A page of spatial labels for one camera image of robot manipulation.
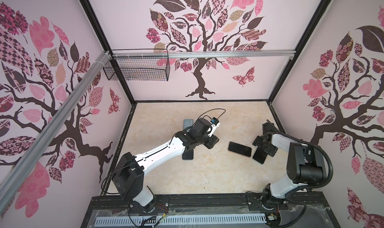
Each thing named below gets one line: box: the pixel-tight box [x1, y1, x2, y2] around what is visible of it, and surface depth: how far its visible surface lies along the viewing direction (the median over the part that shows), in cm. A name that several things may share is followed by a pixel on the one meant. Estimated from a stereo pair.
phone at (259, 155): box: [252, 146, 268, 165], surface depth 92 cm
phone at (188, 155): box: [182, 149, 194, 160], surface depth 91 cm
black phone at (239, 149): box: [228, 141, 252, 157], surface depth 96 cm
